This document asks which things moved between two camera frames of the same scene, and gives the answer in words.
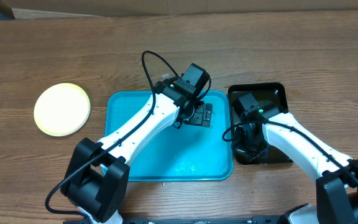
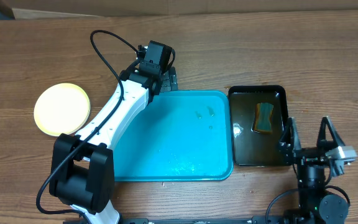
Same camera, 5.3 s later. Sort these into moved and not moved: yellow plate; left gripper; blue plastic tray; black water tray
Moved: left gripper
Not moved: yellow plate; blue plastic tray; black water tray
